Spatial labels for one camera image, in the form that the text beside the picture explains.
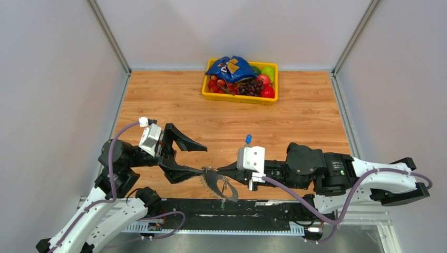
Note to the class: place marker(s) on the dark green avocado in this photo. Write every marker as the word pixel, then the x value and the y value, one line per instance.
pixel 256 70

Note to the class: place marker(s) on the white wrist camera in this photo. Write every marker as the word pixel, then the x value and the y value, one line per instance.
pixel 150 135
pixel 250 154

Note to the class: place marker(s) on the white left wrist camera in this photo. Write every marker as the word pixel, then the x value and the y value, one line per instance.
pixel 150 135

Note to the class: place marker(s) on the purple grape bunch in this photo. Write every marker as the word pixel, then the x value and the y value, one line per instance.
pixel 253 87

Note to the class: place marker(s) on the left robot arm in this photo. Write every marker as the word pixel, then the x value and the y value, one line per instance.
pixel 90 229

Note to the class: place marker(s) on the blue chips bag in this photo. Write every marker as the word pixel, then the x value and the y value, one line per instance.
pixel 231 69

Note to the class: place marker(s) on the red tomato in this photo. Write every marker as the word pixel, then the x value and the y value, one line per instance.
pixel 268 92

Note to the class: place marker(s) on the green apple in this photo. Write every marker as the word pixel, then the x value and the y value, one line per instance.
pixel 270 72

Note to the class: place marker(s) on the silver key with blue tag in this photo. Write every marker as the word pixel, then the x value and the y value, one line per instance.
pixel 248 139

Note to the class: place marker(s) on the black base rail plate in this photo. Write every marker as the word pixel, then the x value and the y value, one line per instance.
pixel 243 215

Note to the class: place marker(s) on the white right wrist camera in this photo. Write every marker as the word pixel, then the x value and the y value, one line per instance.
pixel 250 154

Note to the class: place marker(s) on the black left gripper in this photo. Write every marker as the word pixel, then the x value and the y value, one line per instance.
pixel 167 159

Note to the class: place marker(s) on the red cherry cluster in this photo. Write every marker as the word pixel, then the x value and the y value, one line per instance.
pixel 218 85

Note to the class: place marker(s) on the yellow plastic bin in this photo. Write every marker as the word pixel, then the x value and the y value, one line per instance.
pixel 241 98

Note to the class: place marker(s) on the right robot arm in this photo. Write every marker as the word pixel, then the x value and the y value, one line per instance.
pixel 337 179

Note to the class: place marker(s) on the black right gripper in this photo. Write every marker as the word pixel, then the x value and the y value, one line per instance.
pixel 232 171

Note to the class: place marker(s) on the red apple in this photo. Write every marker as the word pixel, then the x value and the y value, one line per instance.
pixel 264 80

